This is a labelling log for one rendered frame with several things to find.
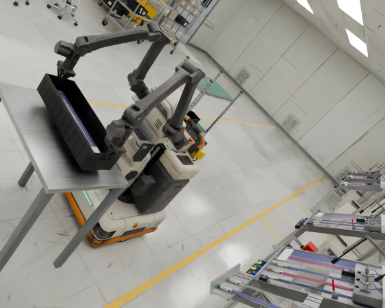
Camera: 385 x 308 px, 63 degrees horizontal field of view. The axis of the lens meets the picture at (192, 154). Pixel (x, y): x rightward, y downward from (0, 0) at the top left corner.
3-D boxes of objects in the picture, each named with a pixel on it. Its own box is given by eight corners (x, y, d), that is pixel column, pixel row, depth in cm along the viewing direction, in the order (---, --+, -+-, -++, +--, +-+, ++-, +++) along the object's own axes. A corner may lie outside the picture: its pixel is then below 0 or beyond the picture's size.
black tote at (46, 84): (110, 170, 157) (122, 154, 153) (81, 170, 143) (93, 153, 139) (65, 95, 180) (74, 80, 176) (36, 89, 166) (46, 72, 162)
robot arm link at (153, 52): (176, 38, 171) (170, 25, 175) (155, 31, 162) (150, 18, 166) (140, 93, 199) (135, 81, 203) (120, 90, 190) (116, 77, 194)
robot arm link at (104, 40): (161, 41, 168) (155, 27, 173) (161, 32, 163) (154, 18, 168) (80, 58, 160) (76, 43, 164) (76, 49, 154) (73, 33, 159)
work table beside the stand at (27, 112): (22, 181, 226) (74, 97, 194) (61, 266, 197) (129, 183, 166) (-53, 185, 188) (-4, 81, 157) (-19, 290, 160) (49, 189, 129)
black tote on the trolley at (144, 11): (135, 14, 609) (139, 7, 603) (124, 3, 612) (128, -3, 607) (145, 18, 645) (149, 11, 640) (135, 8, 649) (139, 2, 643)
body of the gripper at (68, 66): (63, 74, 162) (70, 63, 160) (56, 62, 167) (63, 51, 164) (74, 77, 168) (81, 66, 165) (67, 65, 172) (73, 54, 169)
